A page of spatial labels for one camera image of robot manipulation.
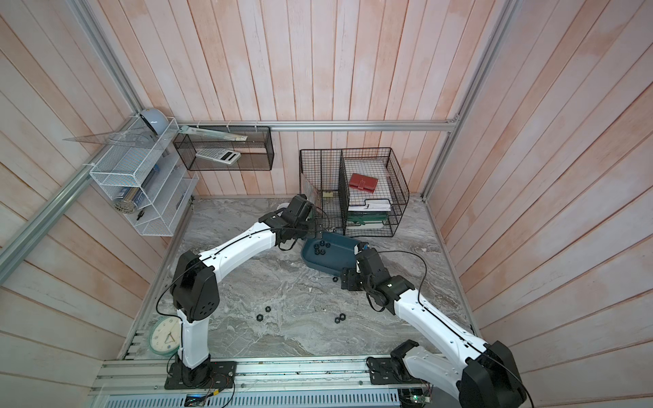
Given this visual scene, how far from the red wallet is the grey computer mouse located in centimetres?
68

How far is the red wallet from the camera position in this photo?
0.95 m

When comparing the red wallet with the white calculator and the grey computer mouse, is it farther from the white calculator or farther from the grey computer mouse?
the grey computer mouse

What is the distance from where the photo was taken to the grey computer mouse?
830 mm
